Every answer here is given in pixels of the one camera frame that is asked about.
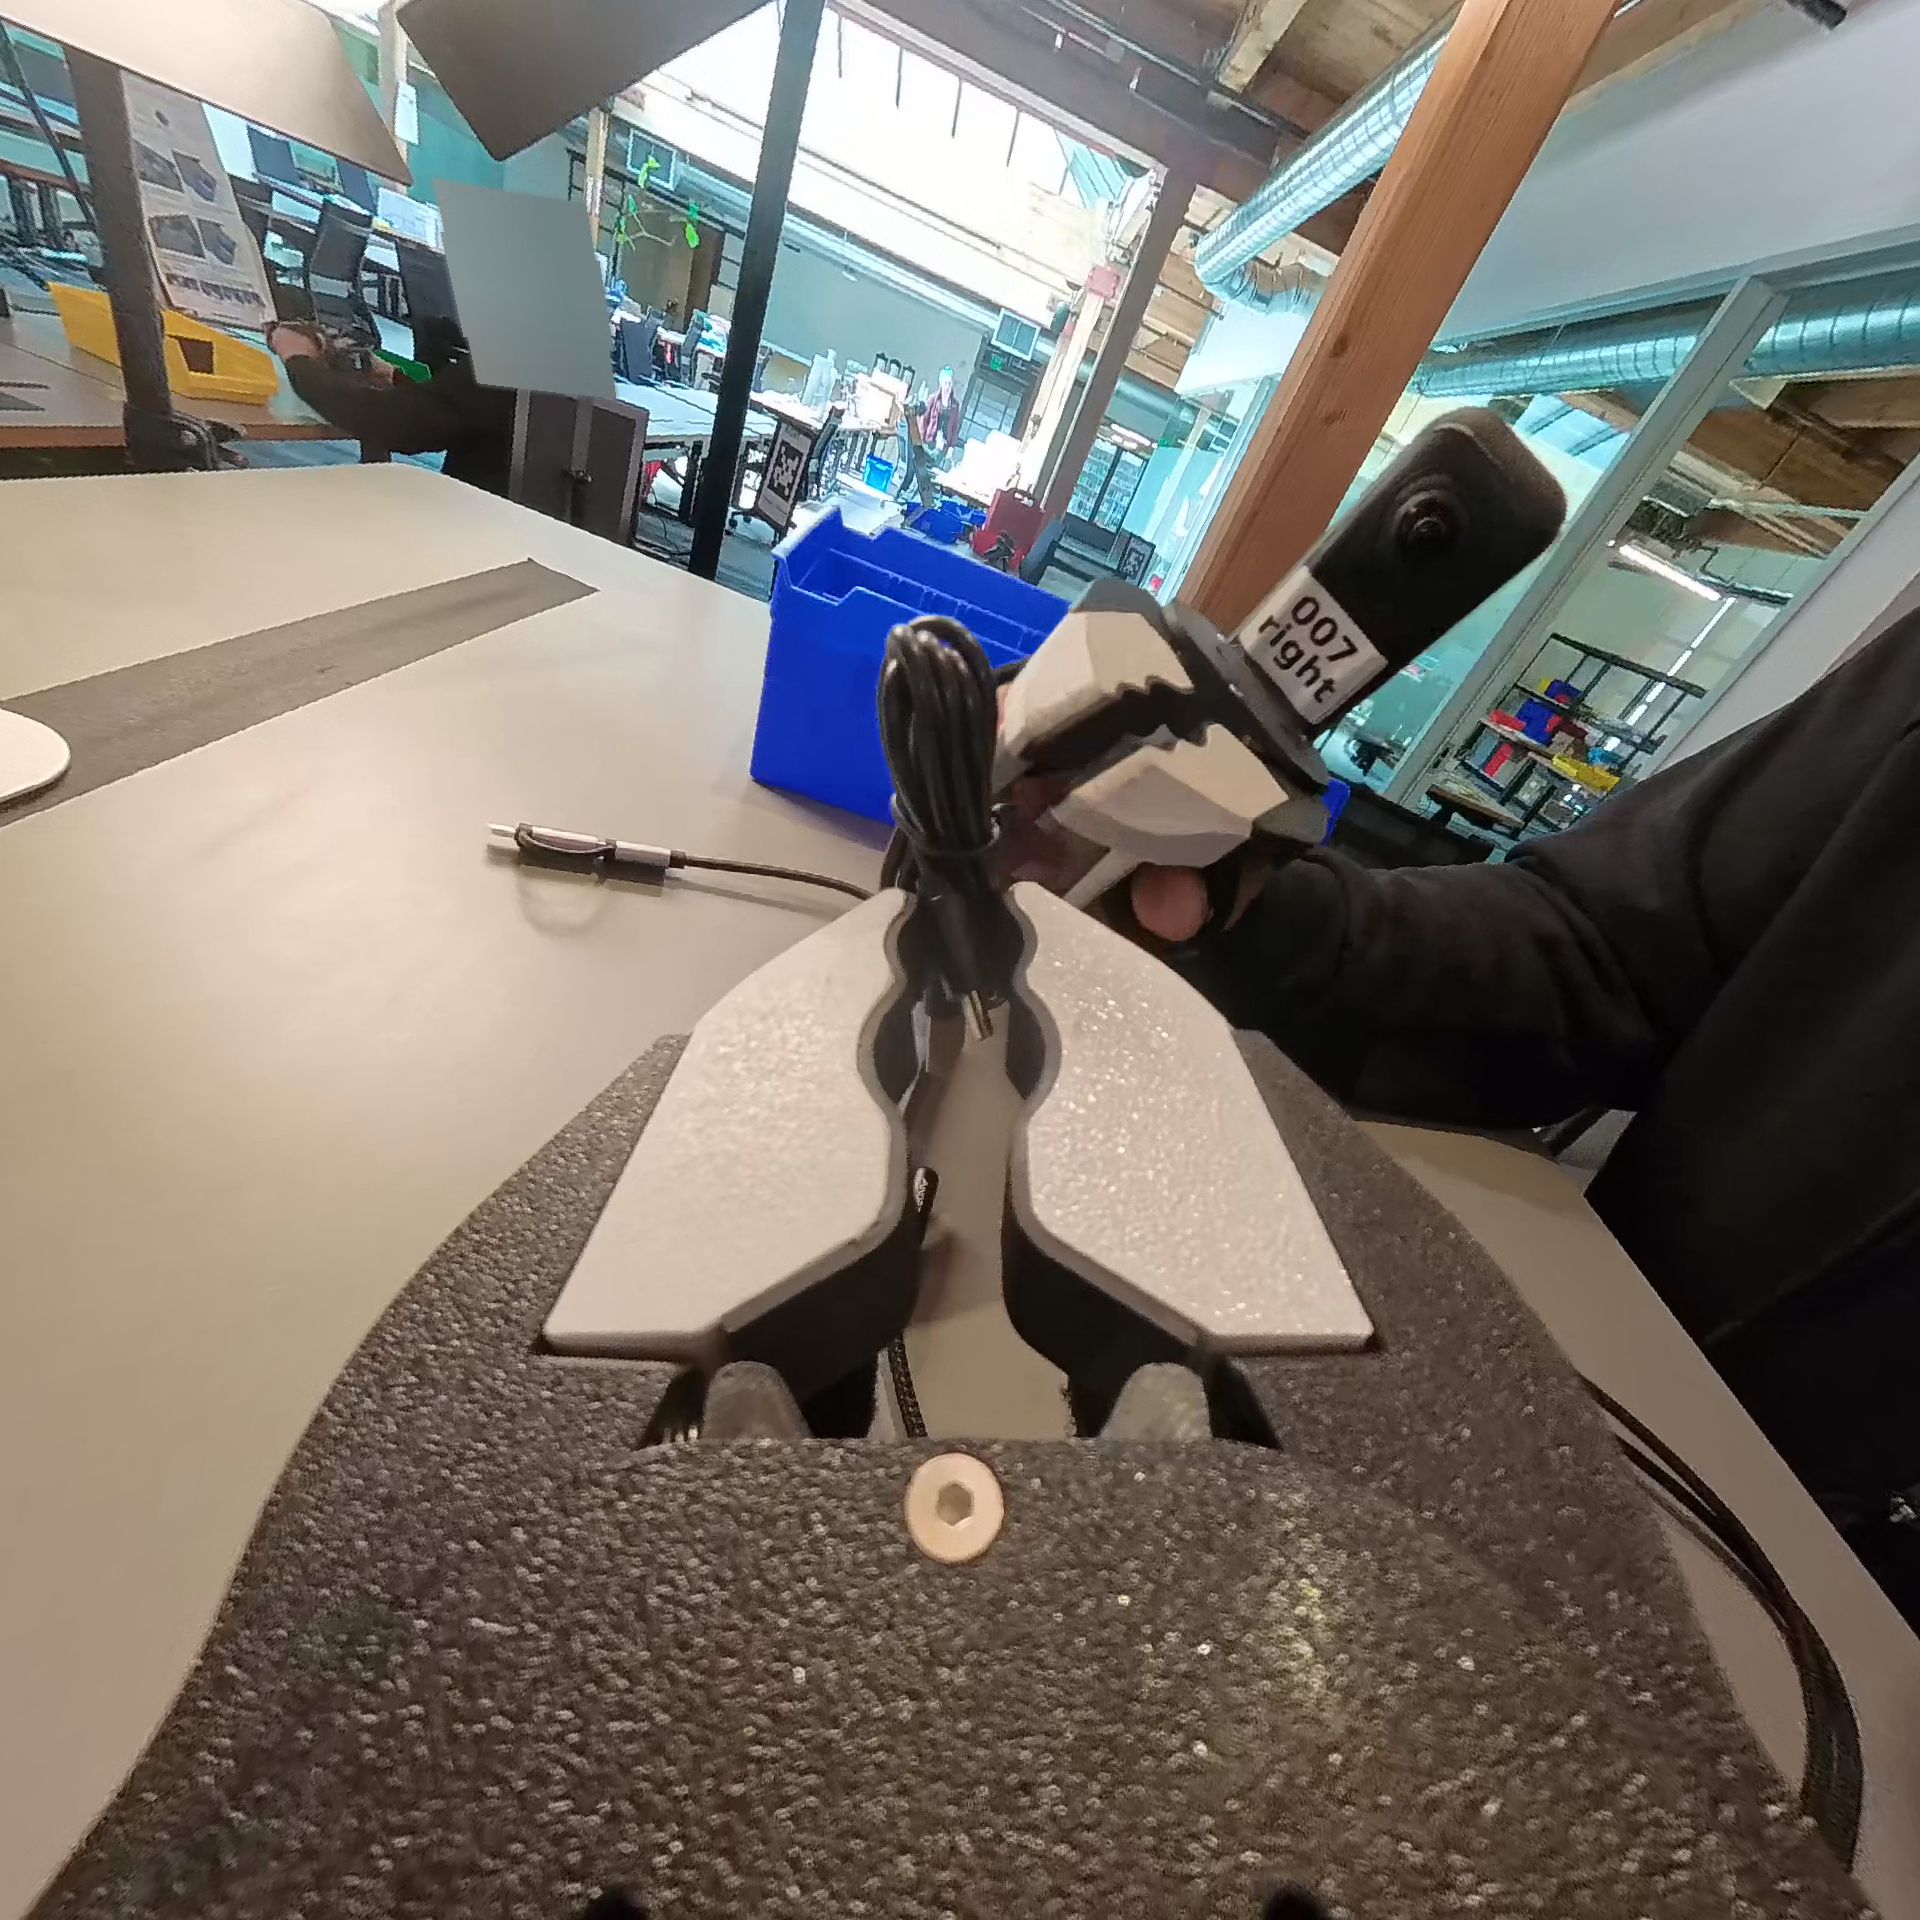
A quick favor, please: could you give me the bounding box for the printed poster sheet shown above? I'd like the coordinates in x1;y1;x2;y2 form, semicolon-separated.
118;67;278;324

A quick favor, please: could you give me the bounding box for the dark table post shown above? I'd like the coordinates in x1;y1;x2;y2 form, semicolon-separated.
58;46;195;470

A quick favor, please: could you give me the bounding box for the blue plastic bin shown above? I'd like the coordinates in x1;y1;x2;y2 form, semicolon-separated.
750;504;1074;828

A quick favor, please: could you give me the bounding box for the studio light panel with flaps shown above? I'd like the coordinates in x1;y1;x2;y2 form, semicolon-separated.
0;0;781;186

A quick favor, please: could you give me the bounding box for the thin black cable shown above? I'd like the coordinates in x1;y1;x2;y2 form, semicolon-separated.
873;617;1040;1051

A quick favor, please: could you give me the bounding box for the wooden support post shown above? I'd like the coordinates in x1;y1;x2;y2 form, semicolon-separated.
1177;0;1614;625

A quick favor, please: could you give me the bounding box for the person's black clothing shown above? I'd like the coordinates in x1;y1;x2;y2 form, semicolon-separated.
1581;1049;1920;1594

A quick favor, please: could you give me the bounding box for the person's right forearm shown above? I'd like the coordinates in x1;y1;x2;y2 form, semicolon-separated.
1199;600;1920;1134

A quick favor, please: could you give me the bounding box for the person's right hand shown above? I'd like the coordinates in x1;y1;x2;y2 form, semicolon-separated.
987;779;1210;947

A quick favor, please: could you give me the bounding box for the printed marker board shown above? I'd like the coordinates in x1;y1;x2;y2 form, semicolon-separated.
753;421;841;531

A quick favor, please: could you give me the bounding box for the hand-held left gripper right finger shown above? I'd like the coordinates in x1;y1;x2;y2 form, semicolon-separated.
997;883;1376;1413

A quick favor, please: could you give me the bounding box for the yellow plastic bin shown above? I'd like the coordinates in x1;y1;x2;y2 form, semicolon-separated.
46;281;282;405

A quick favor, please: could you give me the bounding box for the black braided usb-c cable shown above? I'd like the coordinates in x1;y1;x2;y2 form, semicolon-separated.
878;1161;1869;1870

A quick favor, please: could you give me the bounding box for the silver spiral air duct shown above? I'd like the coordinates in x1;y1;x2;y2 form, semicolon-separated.
1190;36;1456;308

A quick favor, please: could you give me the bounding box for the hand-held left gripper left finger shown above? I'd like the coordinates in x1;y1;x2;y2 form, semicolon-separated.
539;884;922;1416

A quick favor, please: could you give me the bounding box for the black light stand pole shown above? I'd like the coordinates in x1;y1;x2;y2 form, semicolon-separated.
687;0;827;579

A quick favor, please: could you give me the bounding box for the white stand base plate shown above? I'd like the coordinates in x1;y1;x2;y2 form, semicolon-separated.
0;704;73;812

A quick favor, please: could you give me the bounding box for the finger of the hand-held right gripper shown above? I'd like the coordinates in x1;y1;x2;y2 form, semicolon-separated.
991;612;1219;794
1046;731;1295;874

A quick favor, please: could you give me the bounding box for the grey usb connector with cable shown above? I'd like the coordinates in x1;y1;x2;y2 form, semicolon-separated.
486;820;875;905

